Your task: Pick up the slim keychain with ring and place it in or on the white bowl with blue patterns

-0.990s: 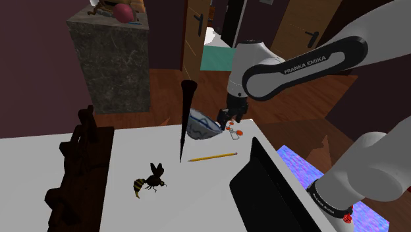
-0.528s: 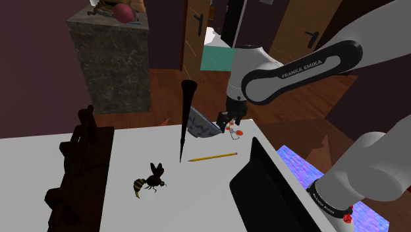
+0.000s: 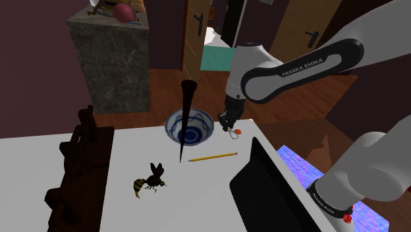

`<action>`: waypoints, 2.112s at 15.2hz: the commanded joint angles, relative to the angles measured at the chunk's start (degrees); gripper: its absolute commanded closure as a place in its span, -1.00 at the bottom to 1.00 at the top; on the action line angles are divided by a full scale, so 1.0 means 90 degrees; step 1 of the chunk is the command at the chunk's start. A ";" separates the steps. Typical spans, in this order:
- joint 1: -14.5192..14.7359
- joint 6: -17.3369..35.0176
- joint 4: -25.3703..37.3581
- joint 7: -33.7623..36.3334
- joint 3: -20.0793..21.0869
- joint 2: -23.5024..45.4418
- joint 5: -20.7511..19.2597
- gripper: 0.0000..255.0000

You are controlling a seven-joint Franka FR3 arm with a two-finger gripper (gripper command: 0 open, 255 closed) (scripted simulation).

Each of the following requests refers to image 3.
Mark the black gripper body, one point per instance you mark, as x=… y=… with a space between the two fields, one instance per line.
x=233 y=107

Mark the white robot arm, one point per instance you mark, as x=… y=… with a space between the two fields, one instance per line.
x=362 y=170

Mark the blue and white bowl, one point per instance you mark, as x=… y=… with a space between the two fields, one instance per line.
x=201 y=128

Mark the tall dark thin cone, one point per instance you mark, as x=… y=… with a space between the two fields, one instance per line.
x=187 y=102

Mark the yellow pencil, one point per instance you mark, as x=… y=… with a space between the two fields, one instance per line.
x=212 y=157

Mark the purple patterned robot stand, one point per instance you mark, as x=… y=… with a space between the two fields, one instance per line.
x=300 y=167

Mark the black tablet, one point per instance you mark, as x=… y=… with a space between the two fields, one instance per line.
x=260 y=196

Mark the black and yellow wasp figure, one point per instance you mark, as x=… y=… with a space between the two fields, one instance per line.
x=154 y=180

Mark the grey marble cabinet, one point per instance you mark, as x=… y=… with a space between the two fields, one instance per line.
x=112 y=64

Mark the dark brown carved wooden object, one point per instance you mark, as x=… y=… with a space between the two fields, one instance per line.
x=80 y=173

